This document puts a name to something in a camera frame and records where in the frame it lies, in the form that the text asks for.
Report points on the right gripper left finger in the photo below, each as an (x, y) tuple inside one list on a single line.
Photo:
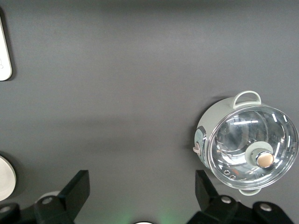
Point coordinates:
[(74, 189)]

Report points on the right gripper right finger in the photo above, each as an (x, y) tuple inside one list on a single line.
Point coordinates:
[(205, 191)]

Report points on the round beige plate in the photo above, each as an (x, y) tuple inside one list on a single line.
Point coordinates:
[(5, 177)]

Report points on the beige rectangular rabbit tray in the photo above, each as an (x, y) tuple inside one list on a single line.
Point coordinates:
[(3, 46)]

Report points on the glass pot lid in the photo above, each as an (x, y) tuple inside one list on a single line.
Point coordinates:
[(252, 144)]

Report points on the pale green electric pot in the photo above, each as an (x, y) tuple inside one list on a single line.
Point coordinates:
[(210, 116)]

